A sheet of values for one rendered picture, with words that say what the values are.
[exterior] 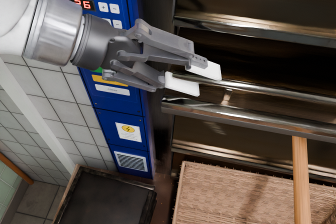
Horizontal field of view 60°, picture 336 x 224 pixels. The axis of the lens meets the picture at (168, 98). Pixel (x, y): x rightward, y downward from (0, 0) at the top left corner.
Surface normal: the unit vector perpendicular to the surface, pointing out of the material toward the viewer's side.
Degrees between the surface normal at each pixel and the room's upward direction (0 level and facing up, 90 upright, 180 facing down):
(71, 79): 90
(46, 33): 60
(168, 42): 30
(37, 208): 0
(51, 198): 0
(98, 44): 53
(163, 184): 0
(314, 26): 70
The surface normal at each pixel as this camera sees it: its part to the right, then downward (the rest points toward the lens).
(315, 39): -0.19, 0.56
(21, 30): 0.40, 0.46
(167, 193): 0.00, -0.57
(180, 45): 0.50, -0.43
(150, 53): 0.28, -0.47
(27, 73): -0.21, 0.81
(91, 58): 0.18, 0.71
